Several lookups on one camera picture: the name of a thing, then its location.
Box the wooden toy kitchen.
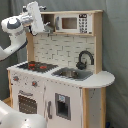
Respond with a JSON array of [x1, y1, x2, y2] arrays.
[[8, 10, 115, 128]]

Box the metal toy sink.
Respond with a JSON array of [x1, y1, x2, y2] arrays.
[[52, 67, 92, 81]]

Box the black toy faucet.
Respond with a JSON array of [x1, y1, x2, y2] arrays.
[[75, 50, 95, 71]]

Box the red right stove knob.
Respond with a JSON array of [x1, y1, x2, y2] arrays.
[[32, 81, 37, 87]]

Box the white cabinet door dispenser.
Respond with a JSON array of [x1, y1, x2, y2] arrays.
[[46, 81, 81, 128]]

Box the red stove knob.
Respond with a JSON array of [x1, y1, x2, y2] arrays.
[[13, 76, 19, 81], [32, 81, 37, 87]]

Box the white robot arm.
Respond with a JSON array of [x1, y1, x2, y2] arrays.
[[0, 1, 47, 128]]

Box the white toy microwave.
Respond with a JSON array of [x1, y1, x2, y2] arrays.
[[55, 14, 93, 34]]

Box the red left stove knob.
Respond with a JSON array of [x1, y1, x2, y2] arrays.
[[13, 76, 19, 81]]

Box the grey range hood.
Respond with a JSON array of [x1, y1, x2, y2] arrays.
[[44, 14, 55, 34]]

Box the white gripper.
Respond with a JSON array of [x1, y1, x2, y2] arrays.
[[21, 1, 44, 35]]

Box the white oven door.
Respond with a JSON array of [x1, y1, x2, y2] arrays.
[[12, 86, 44, 115]]

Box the black stovetop red burners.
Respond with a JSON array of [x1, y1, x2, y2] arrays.
[[20, 61, 56, 73]]

